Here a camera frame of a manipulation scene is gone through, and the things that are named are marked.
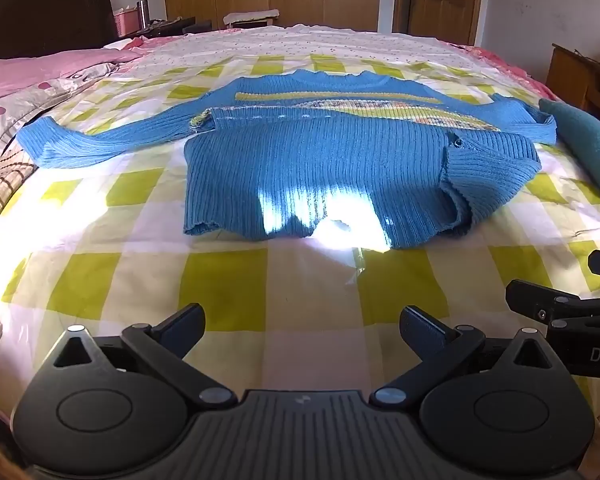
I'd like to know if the blue knit sweater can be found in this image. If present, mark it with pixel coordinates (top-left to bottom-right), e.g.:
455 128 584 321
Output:
17 71 559 251

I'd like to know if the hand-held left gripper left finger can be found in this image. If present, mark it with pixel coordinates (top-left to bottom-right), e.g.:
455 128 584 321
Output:
54 303 239 410

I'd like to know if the dark wooden headboard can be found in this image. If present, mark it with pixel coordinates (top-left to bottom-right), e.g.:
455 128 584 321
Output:
0 0 119 62

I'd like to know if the white stool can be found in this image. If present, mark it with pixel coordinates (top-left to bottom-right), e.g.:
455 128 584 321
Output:
223 8 281 29

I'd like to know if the teal cloth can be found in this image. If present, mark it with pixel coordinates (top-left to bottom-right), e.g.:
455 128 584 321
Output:
538 98 600 204

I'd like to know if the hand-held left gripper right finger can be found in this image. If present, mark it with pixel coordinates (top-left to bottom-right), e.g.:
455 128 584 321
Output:
369 304 551 408

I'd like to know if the brown checked bamboo mat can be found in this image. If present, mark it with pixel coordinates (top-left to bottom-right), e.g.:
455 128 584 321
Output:
0 154 42 248

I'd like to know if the pink quilt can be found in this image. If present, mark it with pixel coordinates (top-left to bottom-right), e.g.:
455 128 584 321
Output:
0 48 147 153

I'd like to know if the white floral sheet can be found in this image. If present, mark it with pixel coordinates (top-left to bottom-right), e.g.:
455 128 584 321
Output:
130 24 486 68

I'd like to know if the dark side table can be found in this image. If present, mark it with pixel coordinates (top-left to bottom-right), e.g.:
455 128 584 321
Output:
147 16 214 37

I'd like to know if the wooden nightstand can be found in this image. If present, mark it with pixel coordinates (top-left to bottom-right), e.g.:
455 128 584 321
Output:
545 43 600 127

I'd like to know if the yellow checked bed sheet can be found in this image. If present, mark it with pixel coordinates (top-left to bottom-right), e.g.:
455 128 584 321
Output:
0 25 600 413

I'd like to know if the pink basket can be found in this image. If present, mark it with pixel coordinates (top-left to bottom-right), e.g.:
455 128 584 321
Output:
110 7 142 37

